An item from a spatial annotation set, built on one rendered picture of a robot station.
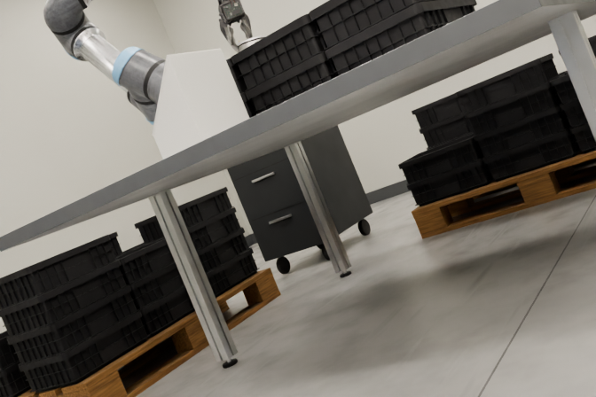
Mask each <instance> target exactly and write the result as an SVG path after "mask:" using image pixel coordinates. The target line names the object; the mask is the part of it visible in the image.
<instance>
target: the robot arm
mask: <svg viewBox="0 0 596 397"><path fill-rule="evenodd" d="M91 1H92V0H47V1H46V3H45V6H44V9H43V16H44V20H45V23H46V25H47V26H48V28H49V29H50V30H51V32H52V33H53V34H54V35H55V36H56V38H57V39H58V40H59V42H60V44H61V45H62V46H63V48H64V50H65V52H66V53H67V54H68V55H69V56H71V57H72V58H74V59H76V60H80V61H85V62H87V61H89V62H90V63H91V64H92V65H93V66H94V67H96V68H97V69H98V70H99V71H100V72H101V73H103V74H104V75H105V76H106V77H108V78H109V79H110V80H111V81H112V82H114V83H115V84H116V85H117V86H119V87H120V88H121V89H122V90H124V91H125V92H126V93H127V99H128V100H129V102H130V103H131V104H133V105H134V106H135V107H136V108H137V109H138V110H139V111H140V112H141V113H142V114H143V115H144V116H145V118H146V120H147V121H149V122H150V123H151V124H152V125H153V124H154V120H155V114H156V110H157V105H158V100H159V95H160V90H161V81H162V76H163V72H164V66H165V62H166V60H165V59H163V58H160V57H158V56H155V55H153V54H152V53H150V52H148V51H145V50H144V49H139V48H138V47H134V46H132V47H129V48H126V49H125V50H123V51H122V52H120V51H118V50H117V49H116V48H115V47H113V45H112V44H110V43H109V42H108V41H107V40H106V36H105V34H104V33H103V32H102V31H101V30H100V29H99V28H98V27H96V26H95V25H94V24H92V23H91V22H90V20H89V19H88V17H87V16H86V14H85V13H84V11H83V10H84V9H86V8H87V7H89V5H90V2H91ZM217 2H218V11H219V16H220V17H221V19H219V23H220V30H221V32H222V34H223V36H224V37H225V39H226V40H227V41H228V43H229V44H230V46H231V47H232V48H233V49H234V50H235V51H236V52H239V48H238V46H237V44H236V43H235V41H236V40H235V38H234V37H233V33H234V31H233V28H231V27H229V26H231V24H232V23H235V22H238V23H239V21H240V20H241V24H240V26H239V27H240V29H241V30H242V31H243V32H244V33H245V35H246V38H247V39H250V38H253V34H252V30H251V24H250V19H249V17H248V16H247V15H246V14H245V12H244V9H243V7H242V4H241V2H240V0H217Z"/></svg>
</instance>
